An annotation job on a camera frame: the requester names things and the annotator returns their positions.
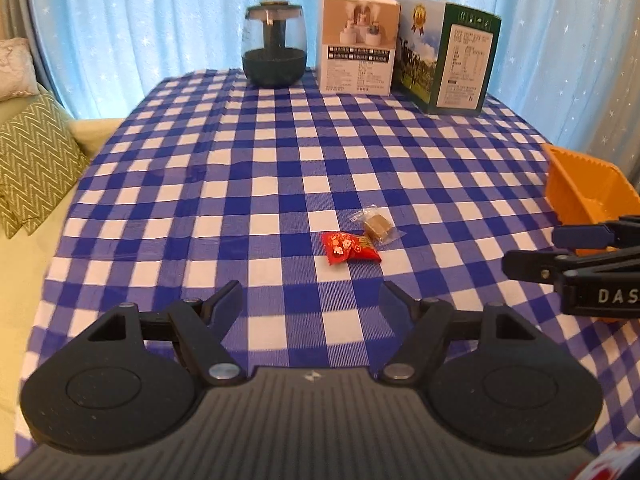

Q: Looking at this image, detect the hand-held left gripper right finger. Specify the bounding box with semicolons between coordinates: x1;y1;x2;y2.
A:
381;281;549;386

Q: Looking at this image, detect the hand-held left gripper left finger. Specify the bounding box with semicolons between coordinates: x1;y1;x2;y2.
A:
75;280;246;389

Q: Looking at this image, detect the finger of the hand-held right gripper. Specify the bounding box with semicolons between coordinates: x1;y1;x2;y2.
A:
552;215;640;251
502;246;640;284

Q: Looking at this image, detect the orange plastic basket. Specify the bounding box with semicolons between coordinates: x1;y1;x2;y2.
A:
541;142;640;324

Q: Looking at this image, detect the red floral candy packet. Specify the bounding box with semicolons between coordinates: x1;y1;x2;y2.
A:
322;230;382;265

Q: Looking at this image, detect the brown candy clear wrapper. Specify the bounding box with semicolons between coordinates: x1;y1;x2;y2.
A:
350;205;404;246

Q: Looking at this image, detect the blue white checkered tablecloth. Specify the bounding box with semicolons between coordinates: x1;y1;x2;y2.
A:
15;67;640;467

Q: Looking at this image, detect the grey curtain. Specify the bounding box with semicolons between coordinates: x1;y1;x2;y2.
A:
0;0;43;46
607;0;640;183

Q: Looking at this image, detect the red white patterned item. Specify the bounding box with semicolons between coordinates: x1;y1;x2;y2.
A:
570;442;640;480

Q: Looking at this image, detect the light green sofa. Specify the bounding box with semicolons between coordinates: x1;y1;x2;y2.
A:
0;119;127;461

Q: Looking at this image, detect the green cardboard box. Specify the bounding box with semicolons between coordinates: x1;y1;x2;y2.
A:
392;0;503;116

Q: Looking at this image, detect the green zigzag cushion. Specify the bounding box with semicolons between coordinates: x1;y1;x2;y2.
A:
0;187;38;239
0;92;92;226

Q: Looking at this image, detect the dark glass humidifier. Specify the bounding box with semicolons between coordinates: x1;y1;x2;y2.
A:
241;1;309;88

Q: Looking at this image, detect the white cardboard box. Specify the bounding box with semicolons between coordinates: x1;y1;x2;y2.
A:
317;0;403;97

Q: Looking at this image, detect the blue star curtain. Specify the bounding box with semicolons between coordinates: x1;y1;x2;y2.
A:
25;0;621;121

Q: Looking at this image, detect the beige embroidered cushion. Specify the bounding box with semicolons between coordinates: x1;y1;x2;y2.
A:
0;37;42;104

